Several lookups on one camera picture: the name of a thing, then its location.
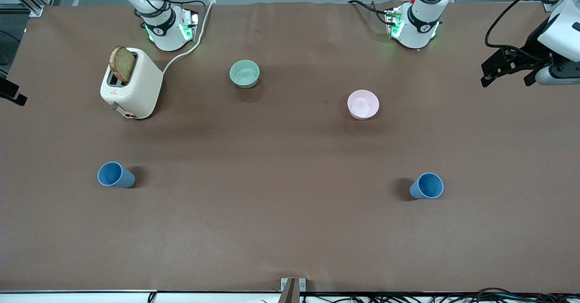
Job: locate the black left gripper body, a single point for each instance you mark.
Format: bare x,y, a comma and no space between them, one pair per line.
535,45

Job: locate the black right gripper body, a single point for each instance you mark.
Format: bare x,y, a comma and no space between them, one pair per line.
10,90

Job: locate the blue plastic cup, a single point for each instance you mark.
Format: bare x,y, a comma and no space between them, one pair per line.
115,175
428,186

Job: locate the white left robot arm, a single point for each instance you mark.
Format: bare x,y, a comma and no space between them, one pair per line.
419,26

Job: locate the brown bread slice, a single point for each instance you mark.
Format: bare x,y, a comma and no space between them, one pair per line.
122,64

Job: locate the cream white toaster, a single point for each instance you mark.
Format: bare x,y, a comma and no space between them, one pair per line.
136,90

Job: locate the pink bowl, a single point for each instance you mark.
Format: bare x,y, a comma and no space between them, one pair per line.
363,104

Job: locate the green bowl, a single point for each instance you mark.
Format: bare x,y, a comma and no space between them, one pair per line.
244,74

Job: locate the brown table cover mat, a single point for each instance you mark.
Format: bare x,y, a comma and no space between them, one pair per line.
290,226

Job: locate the grey metal bracket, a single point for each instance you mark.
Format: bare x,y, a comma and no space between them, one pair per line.
292,289

